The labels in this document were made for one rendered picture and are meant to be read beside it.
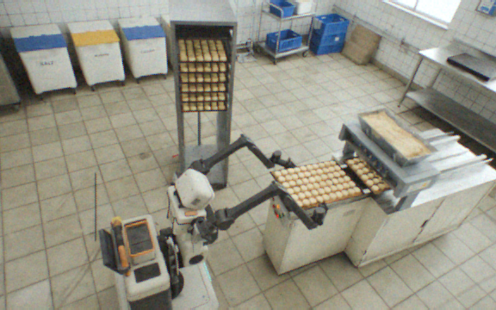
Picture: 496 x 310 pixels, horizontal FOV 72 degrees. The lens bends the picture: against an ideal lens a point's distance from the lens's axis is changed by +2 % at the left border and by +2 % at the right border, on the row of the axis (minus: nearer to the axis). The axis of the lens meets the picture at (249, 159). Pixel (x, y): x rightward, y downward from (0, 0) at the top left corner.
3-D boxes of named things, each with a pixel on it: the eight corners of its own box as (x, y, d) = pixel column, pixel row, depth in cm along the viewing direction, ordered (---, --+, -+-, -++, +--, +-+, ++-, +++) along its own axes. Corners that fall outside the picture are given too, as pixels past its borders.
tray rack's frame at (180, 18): (228, 189, 363) (239, 21, 244) (180, 193, 352) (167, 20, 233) (220, 150, 409) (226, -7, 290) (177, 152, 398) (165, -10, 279)
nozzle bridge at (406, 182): (362, 146, 308) (375, 115, 285) (420, 204, 260) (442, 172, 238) (331, 153, 296) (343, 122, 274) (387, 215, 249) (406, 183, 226)
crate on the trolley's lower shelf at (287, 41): (287, 39, 645) (288, 28, 631) (300, 46, 624) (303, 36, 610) (264, 44, 617) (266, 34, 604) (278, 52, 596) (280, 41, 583)
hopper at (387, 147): (379, 121, 279) (385, 107, 270) (430, 165, 242) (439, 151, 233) (350, 127, 269) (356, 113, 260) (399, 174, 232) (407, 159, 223)
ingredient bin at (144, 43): (135, 86, 505) (127, 35, 454) (125, 67, 545) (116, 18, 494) (170, 80, 527) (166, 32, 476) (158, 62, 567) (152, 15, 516)
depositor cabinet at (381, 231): (404, 185, 397) (437, 128, 341) (454, 233, 350) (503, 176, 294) (312, 213, 352) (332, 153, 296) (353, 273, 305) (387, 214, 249)
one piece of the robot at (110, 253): (127, 285, 202) (103, 273, 185) (118, 238, 225) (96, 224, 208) (144, 275, 203) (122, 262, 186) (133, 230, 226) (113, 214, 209)
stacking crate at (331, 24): (332, 23, 666) (335, 13, 653) (347, 31, 642) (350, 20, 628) (309, 27, 640) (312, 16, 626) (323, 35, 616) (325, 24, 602)
